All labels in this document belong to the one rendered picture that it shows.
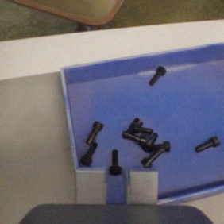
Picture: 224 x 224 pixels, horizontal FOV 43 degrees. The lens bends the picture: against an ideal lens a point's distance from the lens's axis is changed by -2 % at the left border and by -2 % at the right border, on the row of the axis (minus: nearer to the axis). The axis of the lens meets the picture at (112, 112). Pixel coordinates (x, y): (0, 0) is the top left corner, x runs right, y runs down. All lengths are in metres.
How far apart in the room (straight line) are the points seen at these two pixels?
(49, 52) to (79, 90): 0.04
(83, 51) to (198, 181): 0.13
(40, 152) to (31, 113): 0.03
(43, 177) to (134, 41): 0.13
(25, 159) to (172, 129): 0.10
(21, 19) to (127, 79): 1.45
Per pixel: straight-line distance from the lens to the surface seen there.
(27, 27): 1.59
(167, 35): 0.25
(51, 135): 0.20
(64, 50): 0.23
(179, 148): 0.19
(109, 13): 0.78
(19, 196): 0.19
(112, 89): 0.21
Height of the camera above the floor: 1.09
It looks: 62 degrees down
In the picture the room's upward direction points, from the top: 1 degrees clockwise
